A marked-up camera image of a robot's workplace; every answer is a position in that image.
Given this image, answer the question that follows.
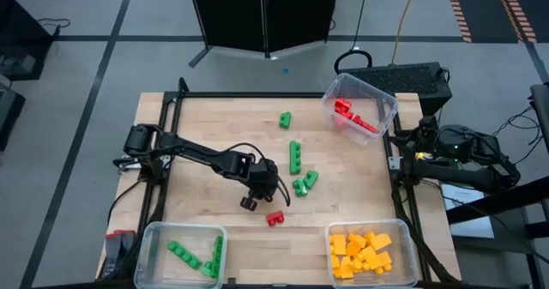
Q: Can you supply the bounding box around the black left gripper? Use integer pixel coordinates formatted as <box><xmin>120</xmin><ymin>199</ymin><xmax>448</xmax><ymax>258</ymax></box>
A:
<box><xmin>239</xmin><ymin>158</ymin><xmax>281</xmax><ymax>213</ymax></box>

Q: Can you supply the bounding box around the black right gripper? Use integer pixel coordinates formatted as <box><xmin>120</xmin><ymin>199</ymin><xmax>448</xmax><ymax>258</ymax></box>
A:
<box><xmin>388</xmin><ymin>128</ymin><xmax>443</xmax><ymax>164</ymax></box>

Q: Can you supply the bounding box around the long green toy block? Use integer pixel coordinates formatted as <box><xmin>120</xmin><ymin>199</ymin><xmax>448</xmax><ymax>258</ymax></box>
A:
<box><xmin>210</xmin><ymin>235</ymin><xmax>225</xmax><ymax>280</ymax></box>
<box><xmin>288</xmin><ymin>140</ymin><xmax>303</xmax><ymax>175</ymax></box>
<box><xmin>166</xmin><ymin>239</ymin><xmax>202</xmax><ymax>270</ymax></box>

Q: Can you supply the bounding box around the yellow sloped toy block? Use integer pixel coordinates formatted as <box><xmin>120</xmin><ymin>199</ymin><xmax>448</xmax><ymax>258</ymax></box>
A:
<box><xmin>364</xmin><ymin>232</ymin><xmax>393</xmax><ymax>252</ymax></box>

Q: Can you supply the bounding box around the large yellow toy block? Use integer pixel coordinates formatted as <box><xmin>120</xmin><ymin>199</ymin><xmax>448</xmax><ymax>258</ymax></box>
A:
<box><xmin>359</xmin><ymin>245</ymin><xmax>382</xmax><ymax>271</ymax></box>

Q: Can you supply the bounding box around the clear plastic container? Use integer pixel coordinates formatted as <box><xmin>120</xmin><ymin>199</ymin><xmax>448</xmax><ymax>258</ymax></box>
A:
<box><xmin>324</xmin><ymin>218</ymin><xmax>420</xmax><ymax>289</ymax></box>
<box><xmin>320</xmin><ymin>72</ymin><xmax>399</xmax><ymax>148</ymax></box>
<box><xmin>134</xmin><ymin>220</ymin><xmax>228</xmax><ymax>289</ymax></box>

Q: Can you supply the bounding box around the black computer case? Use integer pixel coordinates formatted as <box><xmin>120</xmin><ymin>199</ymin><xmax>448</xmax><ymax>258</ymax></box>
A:
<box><xmin>337</xmin><ymin>61</ymin><xmax>454</xmax><ymax>123</ymax></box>

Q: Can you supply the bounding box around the black metal stand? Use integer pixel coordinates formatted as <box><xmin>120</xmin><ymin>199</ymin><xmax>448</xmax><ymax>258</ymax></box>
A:
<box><xmin>445</xmin><ymin>82</ymin><xmax>549</xmax><ymax>289</ymax></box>

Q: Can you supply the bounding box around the white paper sheet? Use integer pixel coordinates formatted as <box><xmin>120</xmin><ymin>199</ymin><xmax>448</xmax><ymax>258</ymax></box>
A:
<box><xmin>440</xmin><ymin>184</ymin><xmax>495</xmax><ymax>239</ymax></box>

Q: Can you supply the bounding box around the red and grey clamp tool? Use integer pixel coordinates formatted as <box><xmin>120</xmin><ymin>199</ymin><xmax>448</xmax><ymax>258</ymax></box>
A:
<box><xmin>105</xmin><ymin>229</ymin><xmax>136</xmax><ymax>277</ymax></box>

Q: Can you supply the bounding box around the black mat with orange stripes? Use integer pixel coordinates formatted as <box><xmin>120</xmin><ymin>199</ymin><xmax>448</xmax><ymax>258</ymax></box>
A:
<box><xmin>443</xmin><ymin>0</ymin><xmax>549</xmax><ymax>45</ymax></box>

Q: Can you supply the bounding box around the black folding screen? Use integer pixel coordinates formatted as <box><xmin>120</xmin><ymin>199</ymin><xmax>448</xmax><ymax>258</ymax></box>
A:
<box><xmin>186</xmin><ymin>0</ymin><xmax>342</xmax><ymax>69</ymax></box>

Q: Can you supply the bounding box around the dark equipment box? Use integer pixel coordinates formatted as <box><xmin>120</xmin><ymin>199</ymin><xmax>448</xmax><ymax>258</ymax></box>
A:
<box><xmin>0</xmin><ymin>82</ymin><xmax>27</xmax><ymax>153</ymax></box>

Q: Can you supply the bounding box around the black cabinet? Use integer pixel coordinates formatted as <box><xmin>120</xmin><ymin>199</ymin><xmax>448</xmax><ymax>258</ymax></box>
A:
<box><xmin>0</xmin><ymin>0</ymin><xmax>55</xmax><ymax>82</ymax></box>

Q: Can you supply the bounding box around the black cable loop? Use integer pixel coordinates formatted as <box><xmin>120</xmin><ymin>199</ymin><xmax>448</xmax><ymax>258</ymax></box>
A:
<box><xmin>333</xmin><ymin>48</ymin><xmax>373</xmax><ymax>75</ymax></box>

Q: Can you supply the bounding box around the yellow cable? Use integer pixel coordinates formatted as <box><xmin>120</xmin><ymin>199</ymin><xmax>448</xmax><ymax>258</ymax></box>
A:
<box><xmin>390</xmin><ymin>0</ymin><xmax>420</xmax><ymax>66</ymax></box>

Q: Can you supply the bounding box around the black cable bundle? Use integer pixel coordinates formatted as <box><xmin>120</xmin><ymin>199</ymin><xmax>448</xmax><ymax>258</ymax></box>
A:
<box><xmin>492</xmin><ymin>104</ymin><xmax>544</xmax><ymax>172</ymax></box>

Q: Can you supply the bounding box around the black hanging cable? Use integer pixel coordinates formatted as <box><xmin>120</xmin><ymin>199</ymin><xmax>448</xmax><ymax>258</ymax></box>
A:
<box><xmin>351</xmin><ymin>0</ymin><xmax>370</xmax><ymax>51</ymax></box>

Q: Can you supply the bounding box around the black floor cable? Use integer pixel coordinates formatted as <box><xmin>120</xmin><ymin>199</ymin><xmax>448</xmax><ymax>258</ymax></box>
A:
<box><xmin>36</xmin><ymin>17</ymin><xmax>72</xmax><ymax>37</ymax></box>

